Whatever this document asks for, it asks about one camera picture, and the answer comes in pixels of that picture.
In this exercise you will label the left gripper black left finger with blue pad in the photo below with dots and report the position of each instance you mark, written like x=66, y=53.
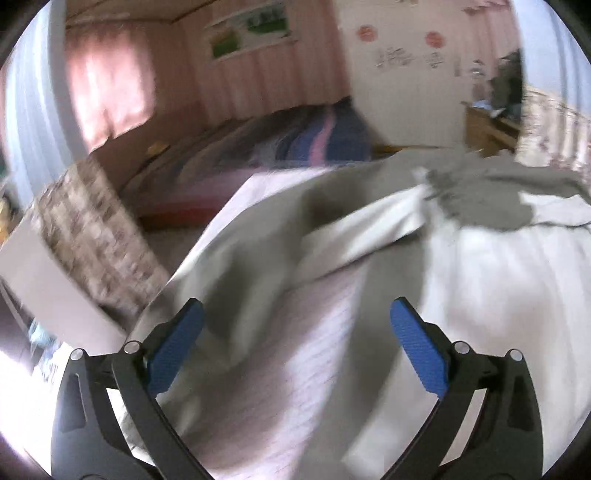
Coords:
x=87, y=442

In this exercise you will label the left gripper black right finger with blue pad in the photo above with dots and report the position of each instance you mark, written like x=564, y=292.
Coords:
x=506, y=441

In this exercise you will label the grey and white garment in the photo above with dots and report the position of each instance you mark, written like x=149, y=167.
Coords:
x=298, y=374

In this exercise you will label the pile of dark clothes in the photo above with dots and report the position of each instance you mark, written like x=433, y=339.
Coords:
x=507, y=87

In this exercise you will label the floral beige curtain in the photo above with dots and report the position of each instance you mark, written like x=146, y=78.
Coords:
x=97, y=242

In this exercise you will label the purple dotted folded quilt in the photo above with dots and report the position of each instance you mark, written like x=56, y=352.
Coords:
x=159, y=196

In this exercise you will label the light blue curtain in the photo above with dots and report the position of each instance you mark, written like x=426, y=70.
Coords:
x=43, y=137

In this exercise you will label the wooden desk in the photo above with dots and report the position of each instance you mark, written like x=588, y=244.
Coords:
x=488, y=136

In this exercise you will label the navy pink striped folded blanket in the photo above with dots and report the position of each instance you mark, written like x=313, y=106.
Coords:
x=302, y=136

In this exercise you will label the landscape wall poster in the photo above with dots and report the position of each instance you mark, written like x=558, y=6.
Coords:
x=250, y=29

